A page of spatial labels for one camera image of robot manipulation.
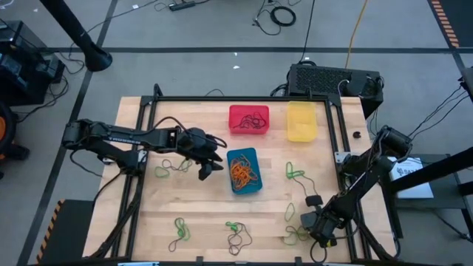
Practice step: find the black power strip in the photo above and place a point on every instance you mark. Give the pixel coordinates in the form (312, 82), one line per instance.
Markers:
(182, 5)

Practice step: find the white paper sheet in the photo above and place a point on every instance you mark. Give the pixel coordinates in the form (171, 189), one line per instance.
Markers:
(417, 186)

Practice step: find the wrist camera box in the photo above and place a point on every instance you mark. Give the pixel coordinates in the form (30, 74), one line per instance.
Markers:
(327, 239)
(196, 135)

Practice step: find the blue plastic basket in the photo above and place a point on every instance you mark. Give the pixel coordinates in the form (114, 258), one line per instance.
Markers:
(252, 152)

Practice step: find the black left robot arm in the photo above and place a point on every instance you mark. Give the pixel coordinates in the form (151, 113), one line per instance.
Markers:
(122, 134)

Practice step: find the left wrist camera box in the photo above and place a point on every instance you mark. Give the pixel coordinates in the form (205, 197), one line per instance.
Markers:
(196, 135)

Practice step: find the black floor stand post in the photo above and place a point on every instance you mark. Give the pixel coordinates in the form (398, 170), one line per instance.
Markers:
(75, 27)

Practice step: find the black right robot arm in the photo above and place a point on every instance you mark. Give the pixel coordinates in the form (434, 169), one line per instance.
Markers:
(364, 184)

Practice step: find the black equipment cart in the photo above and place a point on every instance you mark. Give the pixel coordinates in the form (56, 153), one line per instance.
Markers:
(22, 74)

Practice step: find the small black knob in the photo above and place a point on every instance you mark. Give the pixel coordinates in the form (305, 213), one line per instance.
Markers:
(357, 134)

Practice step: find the red plastic basket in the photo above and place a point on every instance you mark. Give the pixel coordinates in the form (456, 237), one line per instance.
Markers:
(249, 108)

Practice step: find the yellow plastic basket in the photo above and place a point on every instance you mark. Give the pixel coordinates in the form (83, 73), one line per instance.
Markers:
(303, 122)

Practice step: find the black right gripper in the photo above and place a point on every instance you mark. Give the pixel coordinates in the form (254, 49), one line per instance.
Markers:
(321, 221)

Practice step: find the black perforated computer case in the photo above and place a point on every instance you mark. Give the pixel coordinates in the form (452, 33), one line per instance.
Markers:
(318, 79)

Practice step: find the black hazard striped mat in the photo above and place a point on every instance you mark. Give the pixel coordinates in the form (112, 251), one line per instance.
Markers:
(462, 18)
(70, 232)

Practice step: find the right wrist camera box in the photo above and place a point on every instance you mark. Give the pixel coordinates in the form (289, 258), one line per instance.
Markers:
(327, 239)

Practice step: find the black orange wheeled device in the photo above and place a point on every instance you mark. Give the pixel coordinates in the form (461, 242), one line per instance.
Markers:
(5, 129)

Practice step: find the black metal beam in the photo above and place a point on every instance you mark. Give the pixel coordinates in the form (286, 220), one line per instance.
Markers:
(436, 170)

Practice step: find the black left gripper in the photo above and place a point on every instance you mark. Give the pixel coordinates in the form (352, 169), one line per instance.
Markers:
(201, 147)

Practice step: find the black side table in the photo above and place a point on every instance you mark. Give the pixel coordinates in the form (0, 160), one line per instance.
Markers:
(443, 201)

